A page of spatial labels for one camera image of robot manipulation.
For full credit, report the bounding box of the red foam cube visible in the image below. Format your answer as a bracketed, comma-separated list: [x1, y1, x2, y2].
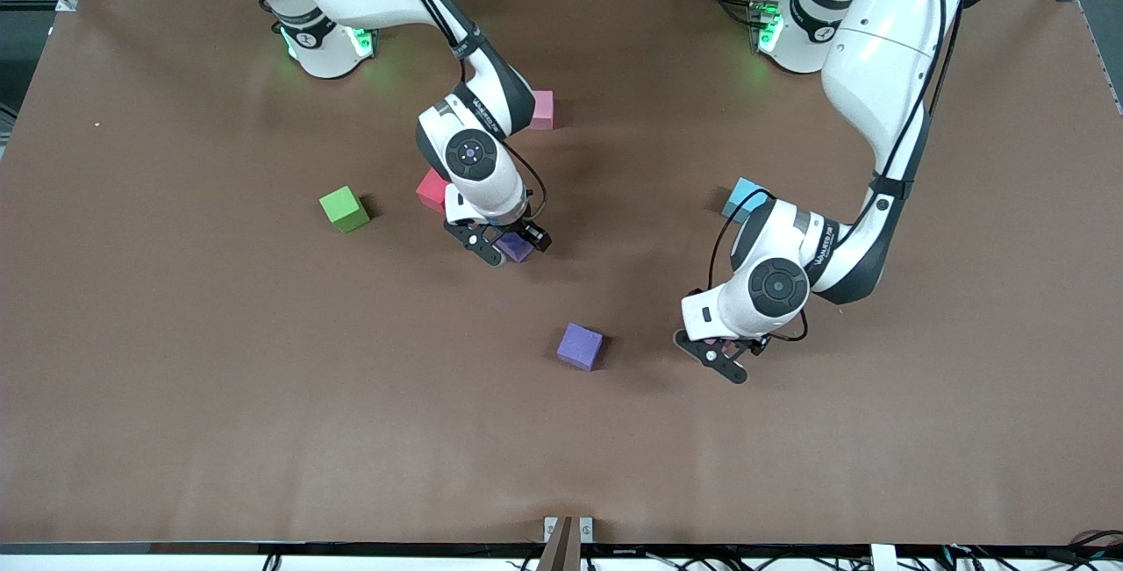
[415, 168, 451, 215]

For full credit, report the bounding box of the cyan foam cube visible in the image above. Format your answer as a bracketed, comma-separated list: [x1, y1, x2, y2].
[720, 176, 769, 225]

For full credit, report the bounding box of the green foam cube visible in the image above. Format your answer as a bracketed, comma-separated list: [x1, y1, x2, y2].
[318, 185, 372, 235]

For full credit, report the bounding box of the brown paper table cover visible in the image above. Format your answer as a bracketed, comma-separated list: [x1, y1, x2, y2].
[0, 0, 1123, 546]

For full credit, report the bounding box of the metal clamp bracket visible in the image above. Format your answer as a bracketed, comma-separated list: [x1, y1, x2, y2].
[543, 516, 595, 571]

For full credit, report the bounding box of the tangled cable bundle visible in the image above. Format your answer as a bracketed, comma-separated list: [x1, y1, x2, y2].
[941, 531, 1123, 571]

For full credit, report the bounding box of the black table edge rail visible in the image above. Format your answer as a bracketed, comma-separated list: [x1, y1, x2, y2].
[0, 540, 1123, 556]

